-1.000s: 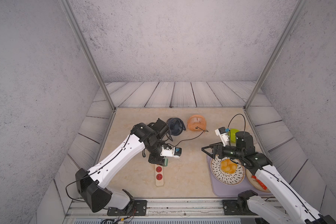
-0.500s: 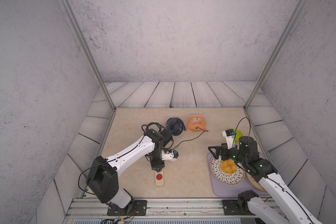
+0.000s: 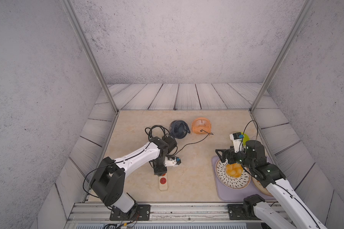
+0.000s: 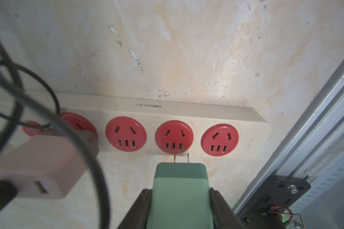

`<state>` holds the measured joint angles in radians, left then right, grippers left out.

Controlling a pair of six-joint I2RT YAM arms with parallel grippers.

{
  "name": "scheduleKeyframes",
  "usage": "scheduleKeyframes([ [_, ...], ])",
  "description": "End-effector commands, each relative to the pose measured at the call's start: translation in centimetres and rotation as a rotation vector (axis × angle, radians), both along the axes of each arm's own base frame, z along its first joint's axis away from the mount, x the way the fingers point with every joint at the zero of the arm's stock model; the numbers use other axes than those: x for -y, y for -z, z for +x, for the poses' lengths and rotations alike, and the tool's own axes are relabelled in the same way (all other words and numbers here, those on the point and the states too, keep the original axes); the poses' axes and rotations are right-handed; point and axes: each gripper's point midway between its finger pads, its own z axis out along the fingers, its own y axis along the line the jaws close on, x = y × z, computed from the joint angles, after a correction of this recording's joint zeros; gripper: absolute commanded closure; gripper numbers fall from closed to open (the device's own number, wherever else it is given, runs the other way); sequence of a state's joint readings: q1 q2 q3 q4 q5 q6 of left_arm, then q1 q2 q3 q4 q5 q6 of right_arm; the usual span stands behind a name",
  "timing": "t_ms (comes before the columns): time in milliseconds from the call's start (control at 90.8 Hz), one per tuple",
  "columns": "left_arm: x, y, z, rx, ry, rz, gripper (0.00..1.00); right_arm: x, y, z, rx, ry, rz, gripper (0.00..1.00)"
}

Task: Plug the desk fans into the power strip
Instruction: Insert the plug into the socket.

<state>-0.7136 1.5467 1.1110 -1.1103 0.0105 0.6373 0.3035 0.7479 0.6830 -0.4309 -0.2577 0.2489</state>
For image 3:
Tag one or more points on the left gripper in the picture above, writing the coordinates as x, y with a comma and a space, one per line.
160, 171

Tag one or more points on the aluminium front rail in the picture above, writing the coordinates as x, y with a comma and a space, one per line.
160, 212

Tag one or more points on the dark blue desk fan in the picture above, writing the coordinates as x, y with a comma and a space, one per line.
179, 129

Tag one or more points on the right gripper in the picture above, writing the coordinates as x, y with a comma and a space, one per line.
231, 152

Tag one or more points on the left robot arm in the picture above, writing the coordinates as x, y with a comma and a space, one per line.
109, 178

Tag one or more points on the beige patterned plate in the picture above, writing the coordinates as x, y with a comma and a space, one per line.
260, 187

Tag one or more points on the yellow orange food piece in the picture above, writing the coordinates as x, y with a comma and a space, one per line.
234, 170

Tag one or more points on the orange desk fan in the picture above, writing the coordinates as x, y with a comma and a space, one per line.
201, 126

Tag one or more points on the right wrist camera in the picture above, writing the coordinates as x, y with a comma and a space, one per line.
237, 140

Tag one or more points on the aluminium frame post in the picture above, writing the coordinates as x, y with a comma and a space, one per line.
67, 5
303, 14

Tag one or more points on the white dotted plate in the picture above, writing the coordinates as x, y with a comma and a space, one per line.
231, 182

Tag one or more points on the lime green bowl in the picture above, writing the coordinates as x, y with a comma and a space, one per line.
245, 139

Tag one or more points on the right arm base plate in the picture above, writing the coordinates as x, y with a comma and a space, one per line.
240, 212

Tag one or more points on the left aluminium frame post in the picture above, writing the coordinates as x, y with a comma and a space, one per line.
67, 5

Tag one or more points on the lavender tray mat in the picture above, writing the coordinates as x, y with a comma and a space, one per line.
227, 194

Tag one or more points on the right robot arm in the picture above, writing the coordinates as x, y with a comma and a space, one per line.
254, 207

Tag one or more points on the beige power strip red sockets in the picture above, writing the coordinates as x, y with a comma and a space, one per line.
163, 182

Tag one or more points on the right aluminium frame post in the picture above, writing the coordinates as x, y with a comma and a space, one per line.
303, 14

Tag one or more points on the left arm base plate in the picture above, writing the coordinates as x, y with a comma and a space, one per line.
137, 213

